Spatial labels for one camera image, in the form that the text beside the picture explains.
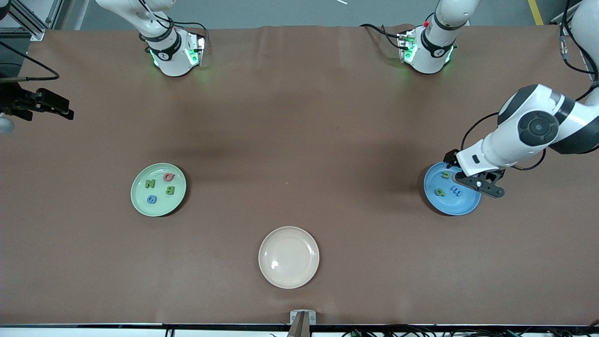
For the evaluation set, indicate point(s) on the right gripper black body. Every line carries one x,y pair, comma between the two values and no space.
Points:
13,100

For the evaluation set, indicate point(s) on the beige plate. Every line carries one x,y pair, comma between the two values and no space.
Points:
288,257

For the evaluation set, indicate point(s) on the white table edge strip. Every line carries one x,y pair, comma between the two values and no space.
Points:
93,333

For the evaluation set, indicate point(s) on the yellow floor tape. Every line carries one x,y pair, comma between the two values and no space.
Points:
535,11

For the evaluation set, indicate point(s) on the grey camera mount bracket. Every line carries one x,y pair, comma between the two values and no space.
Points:
294,317

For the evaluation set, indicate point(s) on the blue foam letter m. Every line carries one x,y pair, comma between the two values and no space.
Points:
455,189

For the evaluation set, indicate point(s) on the brown camera post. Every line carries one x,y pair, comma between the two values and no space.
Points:
299,327

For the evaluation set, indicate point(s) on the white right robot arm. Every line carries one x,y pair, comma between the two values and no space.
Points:
171,61

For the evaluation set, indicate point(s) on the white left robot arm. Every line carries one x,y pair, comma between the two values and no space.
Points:
496,150

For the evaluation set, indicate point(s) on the green foam letter u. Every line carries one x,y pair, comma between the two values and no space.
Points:
443,174

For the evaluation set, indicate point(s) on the brown table mat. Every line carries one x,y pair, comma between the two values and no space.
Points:
93,281

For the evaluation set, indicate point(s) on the green plate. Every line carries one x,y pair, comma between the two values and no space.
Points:
159,208

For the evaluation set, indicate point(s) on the pink foam letter Q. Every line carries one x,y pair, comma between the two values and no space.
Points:
164,177

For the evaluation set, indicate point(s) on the blue plate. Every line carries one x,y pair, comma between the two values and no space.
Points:
463,206

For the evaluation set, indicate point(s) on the green foam letter B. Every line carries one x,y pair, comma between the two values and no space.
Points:
170,190

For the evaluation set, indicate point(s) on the green foam letter N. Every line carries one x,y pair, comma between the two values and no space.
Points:
149,183

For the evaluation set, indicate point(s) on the aluminium frame profile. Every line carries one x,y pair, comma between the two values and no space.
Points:
557,18
37,32

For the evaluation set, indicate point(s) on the blue foam letter G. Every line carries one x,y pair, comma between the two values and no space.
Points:
148,200

